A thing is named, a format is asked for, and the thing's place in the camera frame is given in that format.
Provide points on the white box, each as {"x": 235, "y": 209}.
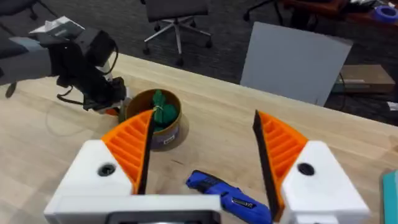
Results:
{"x": 59, "y": 28}

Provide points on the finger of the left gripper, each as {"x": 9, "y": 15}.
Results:
{"x": 112, "y": 111}

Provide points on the teal flat board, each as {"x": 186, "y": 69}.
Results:
{"x": 391, "y": 199}

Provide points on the grey flat board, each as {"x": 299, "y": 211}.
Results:
{"x": 292, "y": 62}

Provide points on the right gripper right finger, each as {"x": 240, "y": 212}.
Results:
{"x": 311, "y": 186}

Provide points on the blue tape roll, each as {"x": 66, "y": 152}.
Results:
{"x": 387, "y": 14}

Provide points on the brown wooden desk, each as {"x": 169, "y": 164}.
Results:
{"x": 335, "y": 9}

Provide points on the brown cardboard box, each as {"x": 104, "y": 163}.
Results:
{"x": 367, "y": 77}

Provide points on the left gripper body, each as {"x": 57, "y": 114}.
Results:
{"x": 84, "y": 71}

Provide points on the blue electric screwdriver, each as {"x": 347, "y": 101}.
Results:
{"x": 233, "y": 199}

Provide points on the black chair base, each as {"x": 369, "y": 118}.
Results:
{"x": 261, "y": 9}

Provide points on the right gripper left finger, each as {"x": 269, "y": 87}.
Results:
{"x": 121, "y": 146}

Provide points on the grey office chair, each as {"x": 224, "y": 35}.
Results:
{"x": 177, "y": 18}

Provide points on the brown tub with green toys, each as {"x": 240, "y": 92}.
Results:
{"x": 164, "y": 124}

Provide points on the black office chair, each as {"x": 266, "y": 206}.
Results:
{"x": 18, "y": 6}

